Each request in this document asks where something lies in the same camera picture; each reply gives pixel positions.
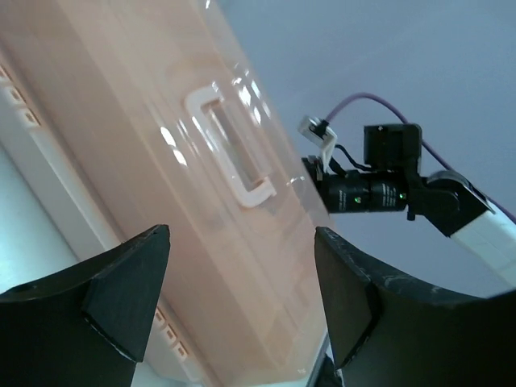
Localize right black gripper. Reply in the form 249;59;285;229
302;156;408;214

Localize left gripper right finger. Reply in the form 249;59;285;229
314;227;515;386

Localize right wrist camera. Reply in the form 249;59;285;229
298;116;422;176

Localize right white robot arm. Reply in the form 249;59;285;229
302;156;515;287

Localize pink plastic toolbox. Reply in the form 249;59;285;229
1;1;330;386

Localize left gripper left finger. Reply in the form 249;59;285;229
1;224;170;386

